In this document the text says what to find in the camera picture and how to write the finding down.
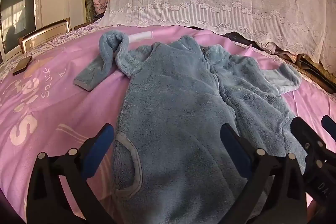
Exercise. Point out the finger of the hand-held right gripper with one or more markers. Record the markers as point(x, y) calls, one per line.
point(329, 124)
point(309, 140)

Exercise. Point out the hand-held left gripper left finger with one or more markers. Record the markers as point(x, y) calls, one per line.
point(97, 150)

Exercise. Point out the dark phone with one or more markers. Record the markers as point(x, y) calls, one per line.
point(22, 65)

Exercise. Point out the blue fleece jacket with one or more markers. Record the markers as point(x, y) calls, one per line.
point(178, 98)

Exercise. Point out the wooden headboard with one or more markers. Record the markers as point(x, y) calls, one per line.
point(44, 33)

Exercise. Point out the pink printed blanket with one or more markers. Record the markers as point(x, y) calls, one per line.
point(65, 108)

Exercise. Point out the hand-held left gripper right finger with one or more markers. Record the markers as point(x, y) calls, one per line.
point(235, 150)

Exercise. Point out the sliding glass window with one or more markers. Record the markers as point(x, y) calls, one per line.
point(18, 3)

